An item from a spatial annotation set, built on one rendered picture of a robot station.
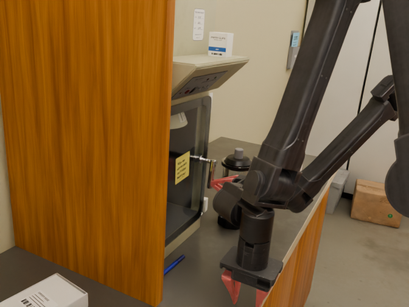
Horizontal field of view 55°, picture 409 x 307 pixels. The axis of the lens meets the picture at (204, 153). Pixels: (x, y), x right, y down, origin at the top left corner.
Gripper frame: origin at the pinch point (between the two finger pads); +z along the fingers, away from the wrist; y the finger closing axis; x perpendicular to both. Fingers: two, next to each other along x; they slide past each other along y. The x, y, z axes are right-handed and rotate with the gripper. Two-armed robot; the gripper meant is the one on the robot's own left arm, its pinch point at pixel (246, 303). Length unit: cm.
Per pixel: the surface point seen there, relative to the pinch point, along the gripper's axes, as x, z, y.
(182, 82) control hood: -14.3, -36.9, 24.5
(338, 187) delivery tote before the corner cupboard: -279, 82, 14
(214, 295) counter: -17.1, 16.0, 13.7
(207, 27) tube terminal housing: -41, -48, 33
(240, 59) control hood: -39, -41, 21
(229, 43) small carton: -38, -44, 24
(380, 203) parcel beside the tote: -287, 91, -22
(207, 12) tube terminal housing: -41, -52, 33
